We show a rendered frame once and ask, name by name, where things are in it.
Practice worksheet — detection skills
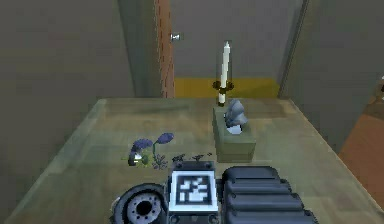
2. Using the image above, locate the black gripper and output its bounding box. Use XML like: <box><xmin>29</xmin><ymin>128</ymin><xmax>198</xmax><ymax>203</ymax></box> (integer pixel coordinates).
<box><xmin>111</xmin><ymin>183</ymin><xmax>170</xmax><ymax>224</ymax></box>

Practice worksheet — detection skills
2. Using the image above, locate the purple microphone on boom stand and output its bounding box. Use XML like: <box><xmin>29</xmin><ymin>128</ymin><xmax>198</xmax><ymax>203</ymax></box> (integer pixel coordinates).
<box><xmin>121</xmin><ymin>132</ymin><xmax>175</xmax><ymax>170</ymax></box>

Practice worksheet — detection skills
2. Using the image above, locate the green tissue box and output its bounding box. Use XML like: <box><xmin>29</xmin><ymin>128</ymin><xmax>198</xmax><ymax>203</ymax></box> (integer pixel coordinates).
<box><xmin>212</xmin><ymin>105</ymin><xmax>258</xmax><ymax>164</ymax></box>

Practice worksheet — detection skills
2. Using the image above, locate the grey white tissue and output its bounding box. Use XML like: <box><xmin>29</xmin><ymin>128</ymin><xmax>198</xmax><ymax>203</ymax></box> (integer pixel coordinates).
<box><xmin>223</xmin><ymin>98</ymin><xmax>250</xmax><ymax>136</ymax></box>

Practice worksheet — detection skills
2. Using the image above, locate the brown wooden door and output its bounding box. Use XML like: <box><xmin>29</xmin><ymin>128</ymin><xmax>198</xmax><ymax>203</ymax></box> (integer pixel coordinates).
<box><xmin>154</xmin><ymin>0</ymin><xmax>176</xmax><ymax>99</ymax></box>

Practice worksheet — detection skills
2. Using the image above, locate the white candle with dark holder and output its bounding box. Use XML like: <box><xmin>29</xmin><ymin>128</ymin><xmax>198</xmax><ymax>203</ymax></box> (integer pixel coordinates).
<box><xmin>212</xmin><ymin>40</ymin><xmax>235</xmax><ymax>107</ymax></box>

